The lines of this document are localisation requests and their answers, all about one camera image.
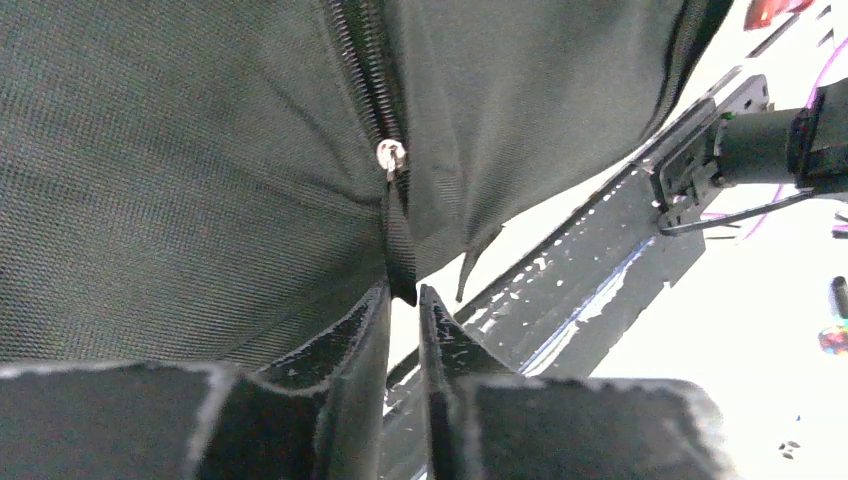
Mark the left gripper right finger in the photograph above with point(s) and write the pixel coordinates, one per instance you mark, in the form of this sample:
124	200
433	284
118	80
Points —
487	422

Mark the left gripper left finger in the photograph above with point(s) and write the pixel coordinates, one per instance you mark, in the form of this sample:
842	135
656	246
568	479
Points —
314	414

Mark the black student backpack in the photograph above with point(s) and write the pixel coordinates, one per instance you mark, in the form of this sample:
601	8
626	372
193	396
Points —
192	180

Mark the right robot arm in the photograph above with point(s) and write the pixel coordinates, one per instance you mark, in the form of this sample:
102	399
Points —
739	142

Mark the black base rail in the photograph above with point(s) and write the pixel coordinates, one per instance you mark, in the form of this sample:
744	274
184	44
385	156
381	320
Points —
560	309

